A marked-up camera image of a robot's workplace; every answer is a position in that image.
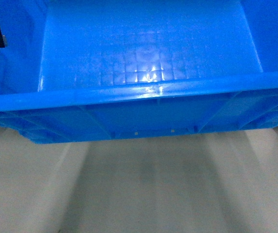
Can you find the large blue plastic crate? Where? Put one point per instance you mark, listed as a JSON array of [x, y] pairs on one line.
[[89, 70]]

